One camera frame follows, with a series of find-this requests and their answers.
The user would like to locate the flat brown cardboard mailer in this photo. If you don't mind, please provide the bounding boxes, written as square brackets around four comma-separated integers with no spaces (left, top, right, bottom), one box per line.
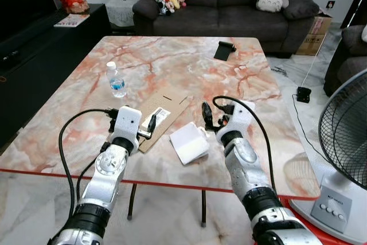
[135,88,193,154]

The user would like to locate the white tissue pack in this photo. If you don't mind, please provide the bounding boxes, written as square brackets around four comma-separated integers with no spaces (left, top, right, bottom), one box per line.
[169,122,210,166]

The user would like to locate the thin black floor cable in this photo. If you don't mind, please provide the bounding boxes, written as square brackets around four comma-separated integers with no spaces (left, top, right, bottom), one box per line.
[292,93,329,162]

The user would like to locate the clear plastic water bottle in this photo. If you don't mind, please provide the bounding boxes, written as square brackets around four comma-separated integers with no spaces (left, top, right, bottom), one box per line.
[106,61,127,99]

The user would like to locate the black tv cabinet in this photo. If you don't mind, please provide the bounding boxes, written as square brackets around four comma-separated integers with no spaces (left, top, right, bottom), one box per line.
[0,3,112,149]

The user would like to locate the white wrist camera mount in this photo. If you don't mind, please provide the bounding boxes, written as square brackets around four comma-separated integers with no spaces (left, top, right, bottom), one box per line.
[112,106,143,143]
[216,100,256,143]

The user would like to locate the dark grey sofa cushion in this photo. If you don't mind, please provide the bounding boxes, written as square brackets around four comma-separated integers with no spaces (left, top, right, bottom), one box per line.
[283,0,321,21]

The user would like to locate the pink marble coffee table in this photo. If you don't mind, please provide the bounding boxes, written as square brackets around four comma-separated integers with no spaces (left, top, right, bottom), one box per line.
[0,35,322,227]

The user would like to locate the black power adapter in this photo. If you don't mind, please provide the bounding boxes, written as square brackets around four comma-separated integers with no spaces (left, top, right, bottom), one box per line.
[296,87,312,104]

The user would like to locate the dark grey armchair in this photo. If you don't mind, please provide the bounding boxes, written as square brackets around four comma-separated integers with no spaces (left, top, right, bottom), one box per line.
[323,24,367,98]

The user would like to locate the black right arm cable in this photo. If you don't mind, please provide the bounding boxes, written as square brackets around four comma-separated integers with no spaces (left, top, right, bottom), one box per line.
[212,95,277,193]

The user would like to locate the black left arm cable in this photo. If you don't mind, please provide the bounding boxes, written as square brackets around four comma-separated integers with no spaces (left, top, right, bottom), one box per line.
[58,108,119,203]

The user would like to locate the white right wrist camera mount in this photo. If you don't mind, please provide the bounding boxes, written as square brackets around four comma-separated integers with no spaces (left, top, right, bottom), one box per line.
[216,100,256,143]

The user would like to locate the white lace side table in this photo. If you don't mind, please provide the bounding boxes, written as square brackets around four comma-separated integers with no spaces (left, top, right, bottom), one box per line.
[104,0,137,28]

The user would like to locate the small black stand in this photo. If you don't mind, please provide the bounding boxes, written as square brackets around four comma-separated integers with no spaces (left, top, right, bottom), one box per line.
[213,41,237,61]

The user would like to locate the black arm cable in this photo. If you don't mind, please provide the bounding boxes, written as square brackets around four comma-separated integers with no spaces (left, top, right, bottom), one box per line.
[212,95,277,193]
[58,108,119,203]

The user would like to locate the white standing fan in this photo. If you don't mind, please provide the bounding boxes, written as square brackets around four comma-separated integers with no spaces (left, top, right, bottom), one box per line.
[288,69,367,245]

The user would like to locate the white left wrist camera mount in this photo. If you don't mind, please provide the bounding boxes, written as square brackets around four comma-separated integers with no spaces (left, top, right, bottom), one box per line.
[112,106,143,143]

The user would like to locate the brown cardboard box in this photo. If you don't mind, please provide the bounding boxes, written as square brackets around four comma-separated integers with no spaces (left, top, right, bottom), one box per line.
[295,14,334,57]

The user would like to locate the red white magazine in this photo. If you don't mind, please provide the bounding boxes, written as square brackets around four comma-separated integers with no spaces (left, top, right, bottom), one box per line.
[53,13,91,29]

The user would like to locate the dark grey sofa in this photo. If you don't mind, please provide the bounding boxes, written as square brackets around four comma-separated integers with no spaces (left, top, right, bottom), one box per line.
[132,0,321,55]

